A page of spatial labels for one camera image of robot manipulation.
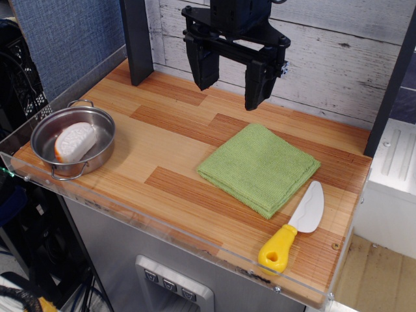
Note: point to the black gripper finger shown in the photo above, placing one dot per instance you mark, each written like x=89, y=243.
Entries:
x=259, y=79
x=203, y=58

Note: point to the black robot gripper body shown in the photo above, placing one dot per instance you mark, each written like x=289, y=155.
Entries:
x=240, y=30

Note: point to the white orange toy sushi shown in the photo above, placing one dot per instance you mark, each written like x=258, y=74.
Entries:
x=74, y=142

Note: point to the silver metal pot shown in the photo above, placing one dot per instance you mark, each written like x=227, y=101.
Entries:
x=46, y=132

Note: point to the green folded towel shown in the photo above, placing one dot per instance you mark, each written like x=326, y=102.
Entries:
x=259, y=168

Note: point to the white foam block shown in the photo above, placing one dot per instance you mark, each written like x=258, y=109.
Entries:
x=393, y=164

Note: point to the black plastic crate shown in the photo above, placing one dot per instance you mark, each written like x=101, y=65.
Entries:
x=22, y=93

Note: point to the clear acrylic table guard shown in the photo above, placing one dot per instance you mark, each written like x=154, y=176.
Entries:
x=149, y=200

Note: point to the silver cabinet button panel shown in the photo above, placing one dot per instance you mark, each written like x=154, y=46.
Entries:
x=165, y=289

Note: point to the dark left frame post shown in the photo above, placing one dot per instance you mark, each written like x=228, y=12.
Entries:
x=137, y=39

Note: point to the dark frame post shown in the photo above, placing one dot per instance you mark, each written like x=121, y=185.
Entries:
x=137, y=39
x=397, y=76

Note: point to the dark right frame post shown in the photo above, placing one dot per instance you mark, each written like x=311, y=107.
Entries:
x=397, y=76

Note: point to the yellow handled toy knife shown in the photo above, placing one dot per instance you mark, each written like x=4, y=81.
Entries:
x=274, y=254

